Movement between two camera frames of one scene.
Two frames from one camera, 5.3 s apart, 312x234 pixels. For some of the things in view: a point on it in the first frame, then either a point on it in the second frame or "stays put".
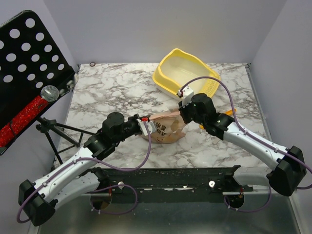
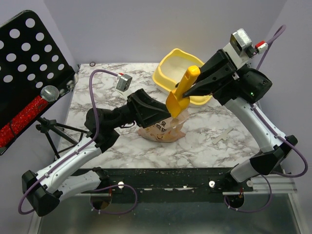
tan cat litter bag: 168,127 stays put
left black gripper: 134,118 to 146,110
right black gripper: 183,111 to 229,68
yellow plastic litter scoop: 228,113 to 176,104
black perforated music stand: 30,60 stays put
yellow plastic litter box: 178,68 stays put
